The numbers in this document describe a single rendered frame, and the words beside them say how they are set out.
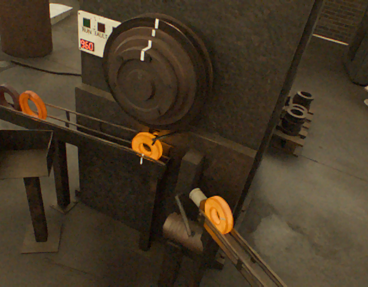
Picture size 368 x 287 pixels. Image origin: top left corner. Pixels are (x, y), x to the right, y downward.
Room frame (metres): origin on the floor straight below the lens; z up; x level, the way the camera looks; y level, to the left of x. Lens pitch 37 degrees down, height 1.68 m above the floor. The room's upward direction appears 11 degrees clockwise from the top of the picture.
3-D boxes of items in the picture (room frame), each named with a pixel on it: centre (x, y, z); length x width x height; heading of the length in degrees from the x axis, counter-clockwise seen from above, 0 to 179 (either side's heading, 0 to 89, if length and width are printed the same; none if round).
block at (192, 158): (1.12, -0.08, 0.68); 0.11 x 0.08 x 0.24; 161
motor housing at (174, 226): (0.95, -0.12, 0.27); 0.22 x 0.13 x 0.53; 71
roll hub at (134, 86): (1.09, 0.18, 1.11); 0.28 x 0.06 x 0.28; 71
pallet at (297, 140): (2.97, -0.69, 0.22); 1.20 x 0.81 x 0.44; 69
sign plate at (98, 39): (1.40, 0.43, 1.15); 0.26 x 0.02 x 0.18; 71
